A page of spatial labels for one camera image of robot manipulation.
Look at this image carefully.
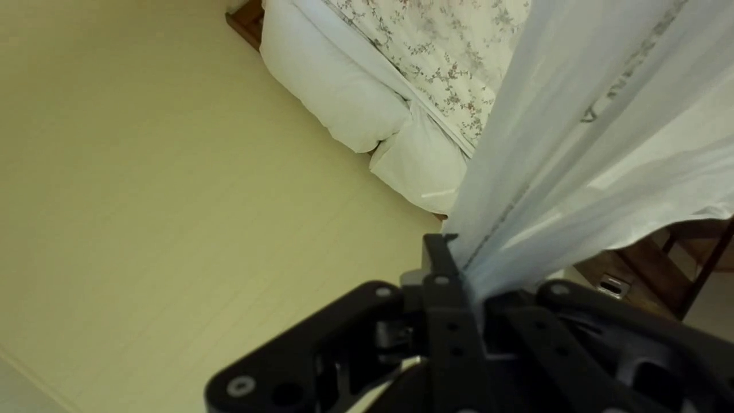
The brown wooden headboard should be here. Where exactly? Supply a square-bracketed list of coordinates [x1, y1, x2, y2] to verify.
[224, 0, 265, 53]

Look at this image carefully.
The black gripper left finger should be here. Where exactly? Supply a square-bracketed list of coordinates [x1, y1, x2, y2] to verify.
[205, 231, 501, 413]

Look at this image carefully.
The white pillow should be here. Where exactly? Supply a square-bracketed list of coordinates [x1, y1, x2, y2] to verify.
[259, 0, 415, 156]
[367, 105, 471, 217]

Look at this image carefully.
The floral print duvet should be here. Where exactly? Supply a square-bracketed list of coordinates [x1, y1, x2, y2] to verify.
[318, 0, 535, 156]

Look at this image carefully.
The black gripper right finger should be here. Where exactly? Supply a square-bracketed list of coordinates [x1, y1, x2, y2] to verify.
[481, 277, 734, 413]

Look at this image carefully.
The white cloth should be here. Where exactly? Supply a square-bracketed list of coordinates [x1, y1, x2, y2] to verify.
[443, 0, 734, 305]

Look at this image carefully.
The brown wooden chair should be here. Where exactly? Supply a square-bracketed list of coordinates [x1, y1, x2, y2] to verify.
[572, 215, 734, 323]

